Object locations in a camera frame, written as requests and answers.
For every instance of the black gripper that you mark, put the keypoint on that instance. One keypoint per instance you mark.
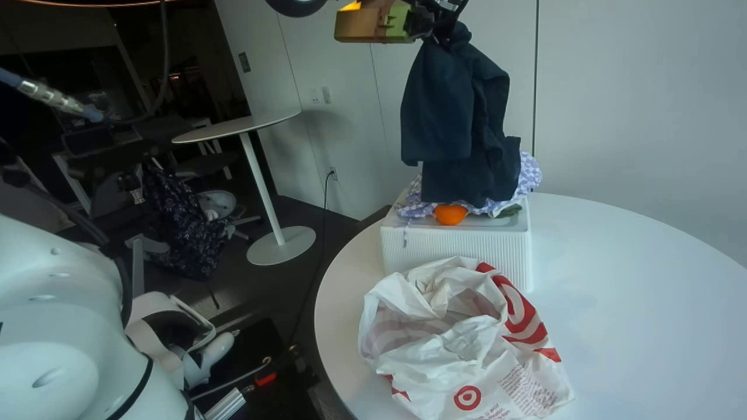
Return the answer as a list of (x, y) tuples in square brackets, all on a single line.
[(432, 16)]

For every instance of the dark navy cloth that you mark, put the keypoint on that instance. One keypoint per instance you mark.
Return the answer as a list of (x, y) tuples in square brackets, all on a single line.
[(453, 121)]

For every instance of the blue white checkered cloth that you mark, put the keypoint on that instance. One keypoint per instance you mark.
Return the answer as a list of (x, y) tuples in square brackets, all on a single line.
[(413, 206)]

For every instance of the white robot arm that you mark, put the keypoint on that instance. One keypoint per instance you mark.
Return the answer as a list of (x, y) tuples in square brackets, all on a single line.
[(77, 343)]

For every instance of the orange fruit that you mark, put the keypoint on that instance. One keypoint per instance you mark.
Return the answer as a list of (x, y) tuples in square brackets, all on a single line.
[(448, 214)]

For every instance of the white storage box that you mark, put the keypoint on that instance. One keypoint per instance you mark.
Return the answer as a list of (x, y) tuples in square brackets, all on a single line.
[(504, 242)]

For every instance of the white round side table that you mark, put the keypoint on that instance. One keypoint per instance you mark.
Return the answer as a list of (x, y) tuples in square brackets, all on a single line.
[(281, 242)]

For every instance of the red white plastic bag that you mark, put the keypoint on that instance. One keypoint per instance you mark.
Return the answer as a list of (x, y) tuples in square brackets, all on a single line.
[(456, 338)]

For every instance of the dark patterned fabric pile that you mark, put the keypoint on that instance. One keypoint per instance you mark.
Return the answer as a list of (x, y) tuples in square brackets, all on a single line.
[(194, 240)]

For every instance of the white base fixture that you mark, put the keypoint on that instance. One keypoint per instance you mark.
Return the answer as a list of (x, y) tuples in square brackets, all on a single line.
[(183, 342)]

